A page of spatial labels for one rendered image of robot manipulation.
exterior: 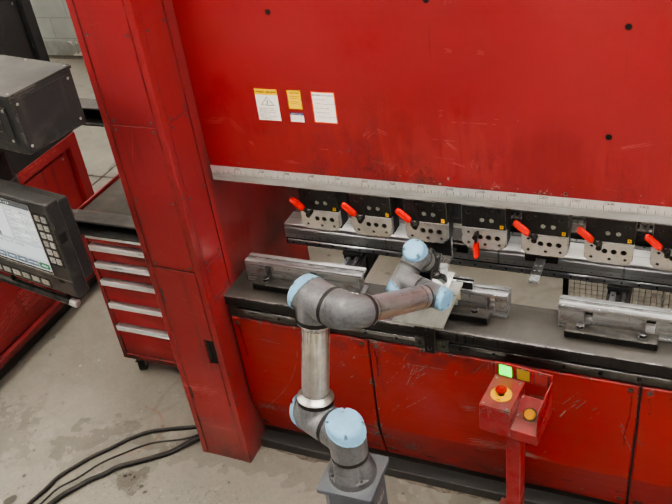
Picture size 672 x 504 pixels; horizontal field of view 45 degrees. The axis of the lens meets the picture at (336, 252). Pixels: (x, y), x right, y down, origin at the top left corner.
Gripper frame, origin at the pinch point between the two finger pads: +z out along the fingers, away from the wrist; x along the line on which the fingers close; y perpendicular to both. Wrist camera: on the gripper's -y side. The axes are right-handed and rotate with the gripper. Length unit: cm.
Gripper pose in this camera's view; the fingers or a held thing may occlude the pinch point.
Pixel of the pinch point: (436, 281)
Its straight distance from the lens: 292.2
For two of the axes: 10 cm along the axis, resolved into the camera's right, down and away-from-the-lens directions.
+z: 3.3, 2.8, 9.0
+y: 2.1, -9.5, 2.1
